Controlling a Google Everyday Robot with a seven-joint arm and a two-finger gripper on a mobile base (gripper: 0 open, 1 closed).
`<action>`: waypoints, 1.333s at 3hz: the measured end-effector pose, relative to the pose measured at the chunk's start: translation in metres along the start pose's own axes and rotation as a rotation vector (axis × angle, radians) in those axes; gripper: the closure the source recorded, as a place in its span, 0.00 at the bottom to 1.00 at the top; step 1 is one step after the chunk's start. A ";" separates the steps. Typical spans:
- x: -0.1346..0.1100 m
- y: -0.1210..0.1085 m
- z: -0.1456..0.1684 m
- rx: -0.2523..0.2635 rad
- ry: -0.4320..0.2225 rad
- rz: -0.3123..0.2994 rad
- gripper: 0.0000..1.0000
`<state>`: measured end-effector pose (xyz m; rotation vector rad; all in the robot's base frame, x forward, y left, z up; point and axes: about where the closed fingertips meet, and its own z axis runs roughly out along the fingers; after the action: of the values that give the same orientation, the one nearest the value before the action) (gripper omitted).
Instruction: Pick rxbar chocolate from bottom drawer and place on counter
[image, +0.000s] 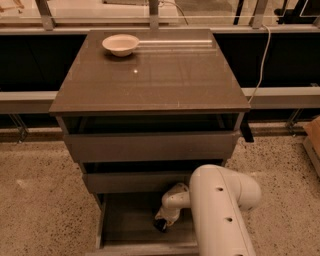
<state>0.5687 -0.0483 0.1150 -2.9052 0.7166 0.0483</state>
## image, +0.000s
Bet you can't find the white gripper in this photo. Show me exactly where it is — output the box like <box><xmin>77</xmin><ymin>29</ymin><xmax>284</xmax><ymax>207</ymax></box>
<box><xmin>155</xmin><ymin>206</ymin><xmax>180</xmax><ymax>227</ymax></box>

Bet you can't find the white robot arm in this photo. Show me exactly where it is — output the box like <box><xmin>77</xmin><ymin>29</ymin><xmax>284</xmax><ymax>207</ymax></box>
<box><xmin>155</xmin><ymin>165</ymin><xmax>261</xmax><ymax>256</ymax></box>

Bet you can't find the bottom grey open drawer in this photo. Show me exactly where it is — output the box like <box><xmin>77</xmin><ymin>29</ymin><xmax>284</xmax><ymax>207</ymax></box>
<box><xmin>85</xmin><ymin>192</ymin><xmax>200</xmax><ymax>256</ymax></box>

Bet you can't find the middle grey drawer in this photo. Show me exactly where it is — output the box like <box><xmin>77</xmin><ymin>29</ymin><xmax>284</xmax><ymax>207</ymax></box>
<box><xmin>83</xmin><ymin>171</ymin><xmax>192</xmax><ymax>194</ymax></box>

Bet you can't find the top grey drawer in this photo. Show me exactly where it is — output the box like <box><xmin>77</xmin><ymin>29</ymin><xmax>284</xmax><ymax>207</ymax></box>
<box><xmin>64</xmin><ymin>132</ymin><xmax>240</xmax><ymax>163</ymax></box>

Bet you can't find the grey drawer cabinet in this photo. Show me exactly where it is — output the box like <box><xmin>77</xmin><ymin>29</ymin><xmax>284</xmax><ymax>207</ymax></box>
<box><xmin>48</xmin><ymin>28</ymin><xmax>255</xmax><ymax>256</ymax></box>

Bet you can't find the cardboard box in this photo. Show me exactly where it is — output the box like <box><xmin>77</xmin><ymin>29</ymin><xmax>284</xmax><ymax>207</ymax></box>
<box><xmin>304</xmin><ymin>116</ymin><xmax>320</xmax><ymax>157</ymax></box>

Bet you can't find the white paper bowl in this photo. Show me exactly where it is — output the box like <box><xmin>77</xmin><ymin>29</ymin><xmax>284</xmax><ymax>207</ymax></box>
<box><xmin>102</xmin><ymin>34</ymin><xmax>140</xmax><ymax>57</ymax></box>

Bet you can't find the metal window railing frame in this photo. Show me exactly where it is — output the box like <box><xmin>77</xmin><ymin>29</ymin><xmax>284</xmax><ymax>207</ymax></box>
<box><xmin>0</xmin><ymin>0</ymin><xmax>320</xmax><ymax>33</ymax></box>

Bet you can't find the white cable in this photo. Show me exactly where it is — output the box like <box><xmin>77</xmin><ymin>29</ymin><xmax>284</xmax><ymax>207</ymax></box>
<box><xmin>247</xmin><ymin>24</ymin><xmax>272</xmax><ymax>105</ymax></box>

